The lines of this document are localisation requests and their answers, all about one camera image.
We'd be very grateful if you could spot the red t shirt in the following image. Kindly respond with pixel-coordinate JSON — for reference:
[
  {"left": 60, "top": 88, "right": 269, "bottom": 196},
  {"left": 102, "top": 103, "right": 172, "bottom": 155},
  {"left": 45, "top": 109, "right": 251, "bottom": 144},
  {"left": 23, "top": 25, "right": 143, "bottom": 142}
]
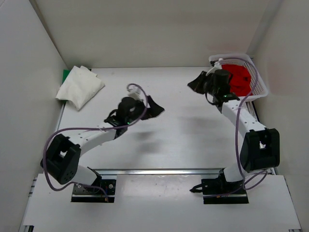
[{"left": 222, "top": 64, "right": 251, "bottom": 97}]

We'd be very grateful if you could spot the green polo t shirt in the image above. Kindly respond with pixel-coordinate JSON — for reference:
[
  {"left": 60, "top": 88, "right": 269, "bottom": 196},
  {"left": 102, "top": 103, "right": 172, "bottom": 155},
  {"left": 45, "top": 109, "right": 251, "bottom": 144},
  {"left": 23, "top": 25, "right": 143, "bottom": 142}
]
[{"left": 62, "top": 70, "right": 70, "bottom": 83}]

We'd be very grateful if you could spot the white t shirt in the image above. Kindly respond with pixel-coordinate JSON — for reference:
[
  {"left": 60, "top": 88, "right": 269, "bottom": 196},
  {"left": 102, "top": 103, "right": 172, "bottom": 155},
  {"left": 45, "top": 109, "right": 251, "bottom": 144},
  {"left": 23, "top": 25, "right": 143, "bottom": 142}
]
[{"left": 56, "top": 66, "right": 105, "bottom": 111}]

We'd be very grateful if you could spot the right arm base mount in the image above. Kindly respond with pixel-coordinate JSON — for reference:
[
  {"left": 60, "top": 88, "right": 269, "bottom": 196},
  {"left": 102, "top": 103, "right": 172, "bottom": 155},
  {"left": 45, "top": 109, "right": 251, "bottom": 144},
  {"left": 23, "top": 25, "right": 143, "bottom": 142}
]
[{"left": 190, "top": 169, "right": 249, "bottom": 204}]

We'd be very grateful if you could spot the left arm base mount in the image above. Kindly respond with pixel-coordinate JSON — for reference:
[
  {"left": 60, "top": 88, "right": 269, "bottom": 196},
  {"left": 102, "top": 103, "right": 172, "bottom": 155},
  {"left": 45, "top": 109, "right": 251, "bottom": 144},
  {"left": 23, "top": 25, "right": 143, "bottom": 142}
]
[{"left": 71, "top": 174, "right": 117, "bottom": 203}]

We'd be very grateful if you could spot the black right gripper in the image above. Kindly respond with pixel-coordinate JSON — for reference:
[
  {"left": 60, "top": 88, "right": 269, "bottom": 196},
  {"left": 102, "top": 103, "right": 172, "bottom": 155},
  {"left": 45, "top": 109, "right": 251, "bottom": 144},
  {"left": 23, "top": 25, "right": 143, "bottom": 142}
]
[{"left": 188, "top": 72, "right": 219, "bottom": 97}]

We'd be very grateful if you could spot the white plastic mesh basket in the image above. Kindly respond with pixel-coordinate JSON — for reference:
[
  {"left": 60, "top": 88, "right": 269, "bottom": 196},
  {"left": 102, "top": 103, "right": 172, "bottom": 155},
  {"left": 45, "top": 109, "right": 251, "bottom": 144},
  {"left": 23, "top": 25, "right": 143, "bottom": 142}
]
[{"left": 209, "top": 53, "right": 268, "bottom": 102}]

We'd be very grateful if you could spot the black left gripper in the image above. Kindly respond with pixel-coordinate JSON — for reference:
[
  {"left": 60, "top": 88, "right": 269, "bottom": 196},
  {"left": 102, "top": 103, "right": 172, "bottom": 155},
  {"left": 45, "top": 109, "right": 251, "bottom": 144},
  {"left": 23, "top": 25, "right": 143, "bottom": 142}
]
[{"left": 125, "top": 95, "right": 163, "bottom": 124}]

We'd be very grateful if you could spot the aluminium front rail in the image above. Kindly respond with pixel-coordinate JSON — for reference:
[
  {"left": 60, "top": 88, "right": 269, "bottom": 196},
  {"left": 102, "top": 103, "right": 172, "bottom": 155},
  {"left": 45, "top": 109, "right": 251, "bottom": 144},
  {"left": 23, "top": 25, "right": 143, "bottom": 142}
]
[{"left": 95, "top": 168, "right": 221, "bottom": 175}]

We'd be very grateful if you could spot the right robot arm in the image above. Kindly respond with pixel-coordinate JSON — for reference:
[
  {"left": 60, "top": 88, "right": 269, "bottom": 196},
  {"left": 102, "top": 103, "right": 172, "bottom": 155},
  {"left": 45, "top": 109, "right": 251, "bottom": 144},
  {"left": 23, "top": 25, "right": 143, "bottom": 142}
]
[{"left": 188, "top": 59, "right": 280, "bottom": 193}]

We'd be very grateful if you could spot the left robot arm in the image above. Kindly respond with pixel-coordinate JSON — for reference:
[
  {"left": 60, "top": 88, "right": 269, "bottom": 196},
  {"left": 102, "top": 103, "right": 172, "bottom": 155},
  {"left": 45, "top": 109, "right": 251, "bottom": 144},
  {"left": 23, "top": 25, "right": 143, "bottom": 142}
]
[{"left": 41, "top": 92, "right": 165, "bottom": 193}]

